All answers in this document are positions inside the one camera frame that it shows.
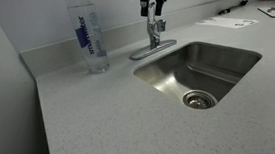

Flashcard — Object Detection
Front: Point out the clear smartwater plastic bottle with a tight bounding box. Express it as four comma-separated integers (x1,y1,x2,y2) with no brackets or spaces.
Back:
65,0,111,77

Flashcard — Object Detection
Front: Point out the metal sink drain strainer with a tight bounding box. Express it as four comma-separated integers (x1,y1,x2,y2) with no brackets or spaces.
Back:
181,87,219,112

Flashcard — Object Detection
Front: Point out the white printed paper sheet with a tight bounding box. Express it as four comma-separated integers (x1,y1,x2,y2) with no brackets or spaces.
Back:
195,11,261,34

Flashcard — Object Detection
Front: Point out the chrome faucet base plate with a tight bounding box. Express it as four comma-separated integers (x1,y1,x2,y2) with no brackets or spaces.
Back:
127,29,179,62

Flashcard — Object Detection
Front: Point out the chrome faucet lever handle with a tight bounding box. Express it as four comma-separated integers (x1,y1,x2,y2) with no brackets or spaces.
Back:
144,1,158,28

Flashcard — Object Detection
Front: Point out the stainless steel sink basin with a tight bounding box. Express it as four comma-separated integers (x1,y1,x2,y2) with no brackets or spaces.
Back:
130,35,267,116

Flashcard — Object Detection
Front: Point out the black slim tool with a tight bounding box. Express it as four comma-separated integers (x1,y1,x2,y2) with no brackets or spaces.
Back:
215,0,250,17

